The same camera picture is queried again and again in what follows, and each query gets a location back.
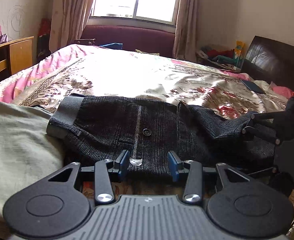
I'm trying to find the black phone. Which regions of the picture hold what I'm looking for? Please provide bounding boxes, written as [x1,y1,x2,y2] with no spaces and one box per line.
[239,79,267,95]

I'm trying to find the beige curtain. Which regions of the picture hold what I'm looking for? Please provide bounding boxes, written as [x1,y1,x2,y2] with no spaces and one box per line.
[49,0,100,53]
[173,0,200,61]

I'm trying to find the floral beige bed cover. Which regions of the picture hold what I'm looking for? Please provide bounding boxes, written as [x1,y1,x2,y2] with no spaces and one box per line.
[12,44,291,123]

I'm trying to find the dark grey checked pants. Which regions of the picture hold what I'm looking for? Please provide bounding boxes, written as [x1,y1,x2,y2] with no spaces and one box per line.
[47,94,276,178]

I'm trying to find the dark wooden headboard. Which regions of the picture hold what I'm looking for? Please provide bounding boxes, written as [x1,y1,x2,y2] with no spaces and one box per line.
[241,35,294,98]

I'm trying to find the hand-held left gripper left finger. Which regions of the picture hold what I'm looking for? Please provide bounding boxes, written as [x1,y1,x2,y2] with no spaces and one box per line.
[47,150,130,205]

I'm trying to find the blue flat item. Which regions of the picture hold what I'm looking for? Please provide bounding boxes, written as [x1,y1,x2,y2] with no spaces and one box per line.
[99,42,124,51]

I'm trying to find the yellow green cloth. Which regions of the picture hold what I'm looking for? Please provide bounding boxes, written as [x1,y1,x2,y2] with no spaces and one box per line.
[135,49,160,56]

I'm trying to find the dark frame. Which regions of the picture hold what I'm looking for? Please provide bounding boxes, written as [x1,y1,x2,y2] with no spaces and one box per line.
[73,38,96,46]

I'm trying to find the pink pillow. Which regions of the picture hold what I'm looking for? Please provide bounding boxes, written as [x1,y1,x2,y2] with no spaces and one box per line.
[272,85,294,99]

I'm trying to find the pale green cloth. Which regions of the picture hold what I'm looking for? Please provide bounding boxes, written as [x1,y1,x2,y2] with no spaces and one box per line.
[0,99,65,220]

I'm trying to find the pink floral bed sheet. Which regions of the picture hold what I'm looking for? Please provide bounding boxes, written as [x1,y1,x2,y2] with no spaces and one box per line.
[0,44,87,103]

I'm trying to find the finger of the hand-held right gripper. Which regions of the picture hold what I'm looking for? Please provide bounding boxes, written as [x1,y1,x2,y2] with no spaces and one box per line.
[242,111,291,146]
[244,165,280,178]

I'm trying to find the maroon sofa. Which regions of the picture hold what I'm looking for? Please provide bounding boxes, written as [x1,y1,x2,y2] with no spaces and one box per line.
[81,24,175,58]

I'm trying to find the pile of clothes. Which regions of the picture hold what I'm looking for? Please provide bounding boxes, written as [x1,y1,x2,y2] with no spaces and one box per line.
[196,44,237,67]

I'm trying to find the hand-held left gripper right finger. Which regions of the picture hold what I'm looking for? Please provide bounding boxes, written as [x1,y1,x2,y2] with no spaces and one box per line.
[167,151,252,205]

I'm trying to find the cream pillow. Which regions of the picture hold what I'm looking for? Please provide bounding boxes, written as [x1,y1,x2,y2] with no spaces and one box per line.
[254,80,273,91]

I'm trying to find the red bag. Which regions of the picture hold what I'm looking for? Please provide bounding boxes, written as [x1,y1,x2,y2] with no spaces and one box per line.
[37,17,52,56]

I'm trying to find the wooden desk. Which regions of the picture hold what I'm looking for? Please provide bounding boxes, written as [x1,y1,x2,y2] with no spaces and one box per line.
[0,36,34,88]

